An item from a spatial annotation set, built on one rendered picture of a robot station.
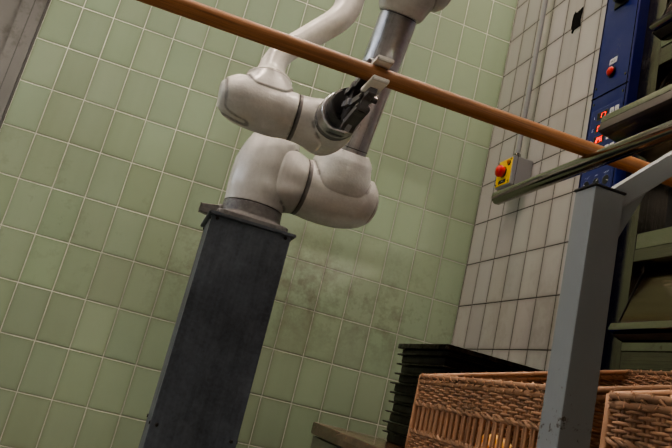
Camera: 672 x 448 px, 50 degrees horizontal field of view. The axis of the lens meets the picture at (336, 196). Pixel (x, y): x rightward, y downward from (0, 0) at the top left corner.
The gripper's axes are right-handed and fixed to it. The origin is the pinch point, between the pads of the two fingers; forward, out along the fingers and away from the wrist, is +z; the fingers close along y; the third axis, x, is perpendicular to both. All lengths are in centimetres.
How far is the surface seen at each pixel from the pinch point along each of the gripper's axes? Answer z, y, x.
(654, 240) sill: -25, 3, -78
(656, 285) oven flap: -24, 14, -80
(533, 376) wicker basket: -25, 40, -54
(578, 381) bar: 41, 46, -20
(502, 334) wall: -87, 24, -78
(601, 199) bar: 41, 25, -19
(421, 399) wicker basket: -23, 50, -30
